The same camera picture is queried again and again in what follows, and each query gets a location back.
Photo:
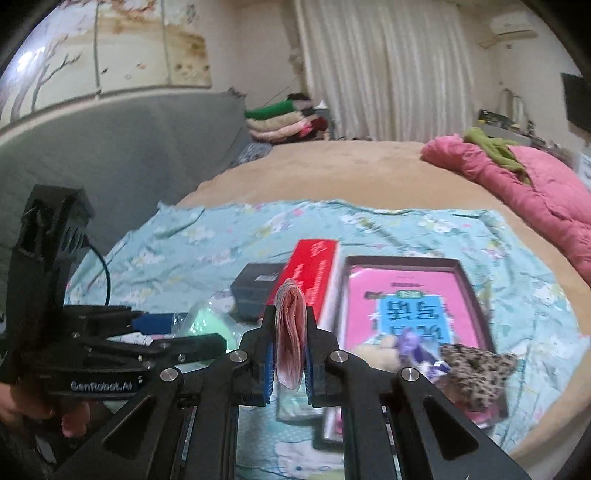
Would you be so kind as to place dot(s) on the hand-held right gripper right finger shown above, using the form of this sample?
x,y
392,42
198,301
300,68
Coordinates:
x,y
310,369

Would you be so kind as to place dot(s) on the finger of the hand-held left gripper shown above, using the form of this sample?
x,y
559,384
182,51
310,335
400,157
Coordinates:
x,y
157,321
194,345

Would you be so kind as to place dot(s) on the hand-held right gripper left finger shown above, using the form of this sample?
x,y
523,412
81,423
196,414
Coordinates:
x,y
265,369

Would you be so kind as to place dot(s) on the green roll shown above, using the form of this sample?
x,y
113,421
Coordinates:
x,y
203,323

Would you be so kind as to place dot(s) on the white plush with purple cloth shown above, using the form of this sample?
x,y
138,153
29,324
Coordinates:
x,y
415,350

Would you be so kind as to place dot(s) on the pink game box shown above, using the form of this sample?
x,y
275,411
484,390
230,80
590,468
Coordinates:
x,y
406,290

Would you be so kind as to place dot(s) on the leopard print plush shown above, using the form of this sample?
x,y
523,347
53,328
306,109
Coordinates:
x,y
471,374

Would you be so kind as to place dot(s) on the person's left hand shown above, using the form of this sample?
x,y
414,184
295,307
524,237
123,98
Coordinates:
x,y
41,408

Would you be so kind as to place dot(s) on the pastel plastic packet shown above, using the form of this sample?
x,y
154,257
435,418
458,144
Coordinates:
x,y
295,408

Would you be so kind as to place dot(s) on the dark cardboard box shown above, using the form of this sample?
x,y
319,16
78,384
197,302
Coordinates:
x,y
254,286

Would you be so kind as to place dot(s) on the red long box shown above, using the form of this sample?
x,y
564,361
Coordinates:
x,y
314,267

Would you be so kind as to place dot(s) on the cartoon cat printed blanket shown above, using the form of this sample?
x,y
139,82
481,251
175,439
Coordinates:
x,y
231,240

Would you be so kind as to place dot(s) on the grey headboard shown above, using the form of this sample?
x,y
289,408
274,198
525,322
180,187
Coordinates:
x,y
115,152

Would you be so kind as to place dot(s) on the dark patterned cloth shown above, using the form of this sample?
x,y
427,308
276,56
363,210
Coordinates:
x,y
251,154

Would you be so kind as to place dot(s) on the beige bed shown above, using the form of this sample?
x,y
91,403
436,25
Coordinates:
x,y
346,170

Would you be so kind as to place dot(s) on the stack of folded clothes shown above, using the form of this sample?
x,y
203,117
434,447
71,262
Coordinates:
x,y
281,120

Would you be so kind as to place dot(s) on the tree print wardrobe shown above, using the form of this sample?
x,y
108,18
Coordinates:
x,y
115,46

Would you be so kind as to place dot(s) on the green cloth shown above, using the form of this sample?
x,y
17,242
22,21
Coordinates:
x,y
498,152

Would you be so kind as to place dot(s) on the pink quilt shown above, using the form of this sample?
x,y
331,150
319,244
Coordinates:
x,y
545,184

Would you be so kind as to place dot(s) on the white curtain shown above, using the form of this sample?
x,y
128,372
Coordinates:
x,y
388,69

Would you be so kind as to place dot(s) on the cluttered side table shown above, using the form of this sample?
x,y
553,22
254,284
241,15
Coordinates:
x,y
503,120

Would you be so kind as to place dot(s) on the white box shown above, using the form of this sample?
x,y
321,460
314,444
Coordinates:
x,y
584,168

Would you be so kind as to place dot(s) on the white air conditioner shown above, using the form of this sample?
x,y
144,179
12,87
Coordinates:
x,y
512,23

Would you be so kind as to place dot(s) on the black wall television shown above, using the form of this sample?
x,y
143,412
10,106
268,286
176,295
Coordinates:
x,y
577,101

